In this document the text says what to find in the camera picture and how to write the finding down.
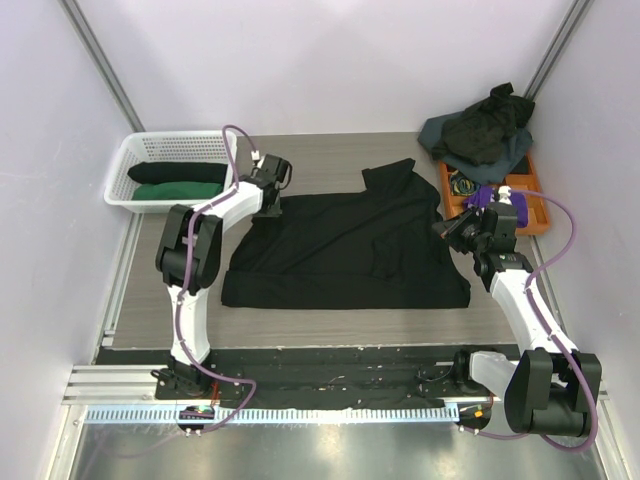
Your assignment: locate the black t shirt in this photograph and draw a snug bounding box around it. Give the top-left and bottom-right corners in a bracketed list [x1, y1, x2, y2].
[221, 158, 471, 310]
[127, 162, 227, 185]

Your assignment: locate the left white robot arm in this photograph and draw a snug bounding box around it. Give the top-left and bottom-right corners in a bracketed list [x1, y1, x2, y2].
[151, 151, 293, 400]

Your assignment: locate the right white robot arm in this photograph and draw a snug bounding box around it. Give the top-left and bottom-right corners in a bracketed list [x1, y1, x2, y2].
[433, 202, 602, 442]

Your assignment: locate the purple folded cloth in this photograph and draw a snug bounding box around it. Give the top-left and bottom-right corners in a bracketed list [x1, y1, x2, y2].
[463, 185, 529, 228]

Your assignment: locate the blue yellow patterned cloth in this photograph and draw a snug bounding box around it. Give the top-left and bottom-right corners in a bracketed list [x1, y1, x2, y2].
[449, 170, 481, 197]

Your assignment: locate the grey blue shirt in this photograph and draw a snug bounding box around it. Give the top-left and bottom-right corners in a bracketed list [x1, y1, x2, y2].
[418, 112, 533, 185]

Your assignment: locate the orange compartment tray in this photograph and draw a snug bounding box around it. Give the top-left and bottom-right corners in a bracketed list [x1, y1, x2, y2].
[437, 153, 551, 236]

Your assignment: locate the dark green crumpled shirt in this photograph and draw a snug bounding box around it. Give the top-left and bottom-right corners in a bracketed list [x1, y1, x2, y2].
[431, 82, 535, 166]

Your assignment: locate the rolled green t shirt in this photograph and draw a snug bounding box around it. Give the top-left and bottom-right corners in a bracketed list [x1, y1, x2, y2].
[132, 182, 223, 201]

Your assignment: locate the rolled black t shirt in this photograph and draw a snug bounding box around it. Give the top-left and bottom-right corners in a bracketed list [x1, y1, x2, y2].
[127, 162, 227, 185]

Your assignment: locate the white plastic basket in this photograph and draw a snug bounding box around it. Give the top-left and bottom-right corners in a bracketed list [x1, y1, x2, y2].
[103, 130, 237, 214]

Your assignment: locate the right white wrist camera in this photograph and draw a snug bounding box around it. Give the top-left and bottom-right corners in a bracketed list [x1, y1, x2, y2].
[493, 186, 512, 205]

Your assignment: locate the right aluminium corner post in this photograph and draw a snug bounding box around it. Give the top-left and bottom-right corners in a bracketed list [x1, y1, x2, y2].
[524, 0, 594, 101]

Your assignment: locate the aluminium corner post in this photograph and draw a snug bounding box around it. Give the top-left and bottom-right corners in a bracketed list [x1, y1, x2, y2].
[58, 0, 145, 132]
[524, 0, 594, 101]

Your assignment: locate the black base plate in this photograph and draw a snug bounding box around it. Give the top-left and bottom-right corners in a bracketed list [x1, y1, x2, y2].
[97, 345, 489, 410]

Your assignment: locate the left aluminium corner post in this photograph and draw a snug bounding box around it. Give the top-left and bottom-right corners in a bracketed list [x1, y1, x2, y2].
[58, 0, 145, 132]

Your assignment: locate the white slotted cable duct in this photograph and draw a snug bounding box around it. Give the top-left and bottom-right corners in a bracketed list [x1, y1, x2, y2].
[85, 403, 459, 426]

